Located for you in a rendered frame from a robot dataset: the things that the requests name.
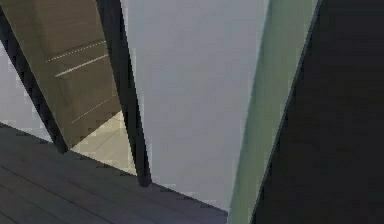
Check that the brown wooden room door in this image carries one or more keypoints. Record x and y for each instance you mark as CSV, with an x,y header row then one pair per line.
x,y
73,83

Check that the black tall panel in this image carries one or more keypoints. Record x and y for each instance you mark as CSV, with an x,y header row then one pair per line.
x,y
333,126

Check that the black door frame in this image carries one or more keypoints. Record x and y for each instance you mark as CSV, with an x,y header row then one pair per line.
x,y
133,133

